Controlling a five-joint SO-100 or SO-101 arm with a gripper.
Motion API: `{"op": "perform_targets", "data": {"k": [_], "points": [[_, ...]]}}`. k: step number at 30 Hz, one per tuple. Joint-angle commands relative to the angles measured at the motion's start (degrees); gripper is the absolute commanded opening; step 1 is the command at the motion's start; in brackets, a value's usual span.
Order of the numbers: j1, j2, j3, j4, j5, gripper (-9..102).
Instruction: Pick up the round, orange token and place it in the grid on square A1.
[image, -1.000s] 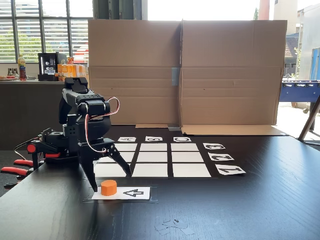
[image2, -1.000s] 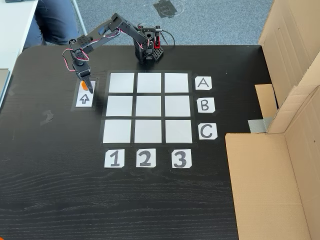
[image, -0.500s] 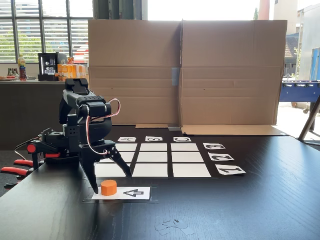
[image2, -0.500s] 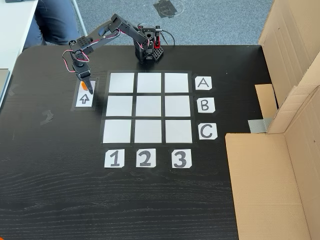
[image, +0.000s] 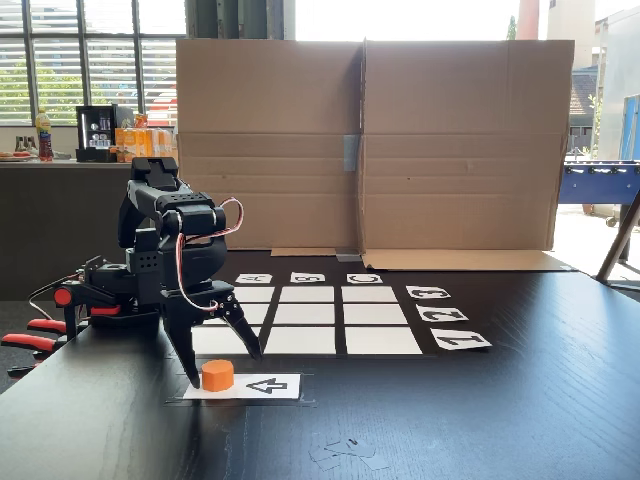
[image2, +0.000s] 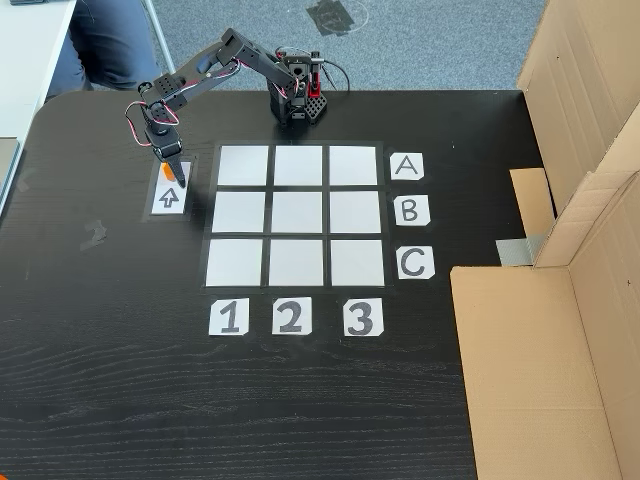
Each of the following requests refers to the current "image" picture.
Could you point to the cardboard panel with small flap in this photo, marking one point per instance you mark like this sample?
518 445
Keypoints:
270 125

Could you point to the orange juice cartons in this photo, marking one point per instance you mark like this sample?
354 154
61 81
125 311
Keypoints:
142 142

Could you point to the round orange token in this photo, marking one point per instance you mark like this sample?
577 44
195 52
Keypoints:
217 376

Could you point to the clear tape scraps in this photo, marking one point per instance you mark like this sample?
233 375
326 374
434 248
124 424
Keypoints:
345 452

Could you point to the white arrow paper sheet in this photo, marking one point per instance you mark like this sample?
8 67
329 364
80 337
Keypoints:
270 386

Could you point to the plate with food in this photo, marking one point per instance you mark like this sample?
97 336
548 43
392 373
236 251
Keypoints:
15 155

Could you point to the slanted metal table leg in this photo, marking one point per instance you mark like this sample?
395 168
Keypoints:
617 245

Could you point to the black mini fridge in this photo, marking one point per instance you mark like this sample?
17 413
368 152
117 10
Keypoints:
100 135

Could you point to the paper sheet letter C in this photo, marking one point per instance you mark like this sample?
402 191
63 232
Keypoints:
364 279

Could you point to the white nine-square grid sheet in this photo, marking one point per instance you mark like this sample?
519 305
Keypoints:
340 320

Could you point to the black clamp with red knob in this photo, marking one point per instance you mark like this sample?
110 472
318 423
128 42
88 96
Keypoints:
64 296

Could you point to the cardboard panel with large flap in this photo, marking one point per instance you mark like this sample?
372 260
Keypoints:
465 140

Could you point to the grey duct tape strip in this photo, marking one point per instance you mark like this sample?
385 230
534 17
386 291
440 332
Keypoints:
348 257
351 152

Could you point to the paper sheet number 2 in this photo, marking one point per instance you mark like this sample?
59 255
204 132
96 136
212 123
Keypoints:
442 314

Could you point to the blue foosball table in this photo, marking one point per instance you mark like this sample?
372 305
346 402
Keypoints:
600 182

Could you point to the yellow capped drink bottle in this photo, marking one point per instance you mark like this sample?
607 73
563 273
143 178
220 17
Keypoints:
44 135

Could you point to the paper sheet letter B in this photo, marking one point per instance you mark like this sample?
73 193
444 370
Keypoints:
307 278

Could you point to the paper sheet number 3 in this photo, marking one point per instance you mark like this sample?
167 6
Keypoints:
428 292

